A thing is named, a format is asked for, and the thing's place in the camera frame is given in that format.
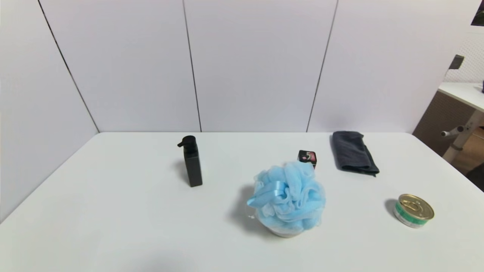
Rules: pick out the light blue bath loofah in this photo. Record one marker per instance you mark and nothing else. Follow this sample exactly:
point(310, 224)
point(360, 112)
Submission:
point(288, 198)

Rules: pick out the beige bowl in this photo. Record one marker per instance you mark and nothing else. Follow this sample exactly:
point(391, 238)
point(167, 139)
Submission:
point(284, 232)

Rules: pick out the black soap dispenser bottle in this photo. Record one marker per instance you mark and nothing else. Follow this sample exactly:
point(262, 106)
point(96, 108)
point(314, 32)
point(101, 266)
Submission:
point(193, 166)

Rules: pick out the black gum box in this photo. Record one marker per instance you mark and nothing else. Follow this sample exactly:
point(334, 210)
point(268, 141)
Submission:
point(307, 156)

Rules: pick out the dark grey folded towel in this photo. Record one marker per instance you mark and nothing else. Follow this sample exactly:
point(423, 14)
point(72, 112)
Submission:
point(352, 152)

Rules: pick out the gold lid tin can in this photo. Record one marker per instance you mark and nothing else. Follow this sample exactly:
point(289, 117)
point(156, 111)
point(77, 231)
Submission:
point(414, 209)

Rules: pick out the brown partition panel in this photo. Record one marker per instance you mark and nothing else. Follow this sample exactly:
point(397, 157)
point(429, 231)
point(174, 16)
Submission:
point(438, 121)

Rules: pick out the white desk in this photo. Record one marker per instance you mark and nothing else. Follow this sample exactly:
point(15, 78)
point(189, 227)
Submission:
point(463, 94)

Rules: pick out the grey wall bracket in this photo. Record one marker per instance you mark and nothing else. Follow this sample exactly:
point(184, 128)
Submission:
point(456, 62)

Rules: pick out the black wall frame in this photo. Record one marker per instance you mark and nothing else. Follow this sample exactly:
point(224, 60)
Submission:
point(478, 16)

